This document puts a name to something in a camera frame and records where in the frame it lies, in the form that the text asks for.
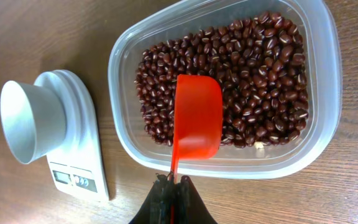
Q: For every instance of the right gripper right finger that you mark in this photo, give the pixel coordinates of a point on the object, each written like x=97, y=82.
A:
x=189, y=207

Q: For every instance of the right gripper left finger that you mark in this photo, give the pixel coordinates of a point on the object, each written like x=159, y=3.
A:
x=156, y=209

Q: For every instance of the orange measuring scoop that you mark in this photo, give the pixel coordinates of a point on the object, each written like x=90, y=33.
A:
x=198, y=120

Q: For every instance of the white digital kitchen scale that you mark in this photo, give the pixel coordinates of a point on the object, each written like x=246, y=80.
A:
x=76, y=165

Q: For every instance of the white round bowl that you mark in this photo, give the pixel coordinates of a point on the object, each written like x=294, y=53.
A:
x=33, y=120

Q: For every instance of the red adzuki beans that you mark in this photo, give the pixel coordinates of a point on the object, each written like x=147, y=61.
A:
x=259, y=63

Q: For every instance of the clear plastic food container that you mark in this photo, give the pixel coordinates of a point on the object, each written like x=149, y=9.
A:
x=323, y=68

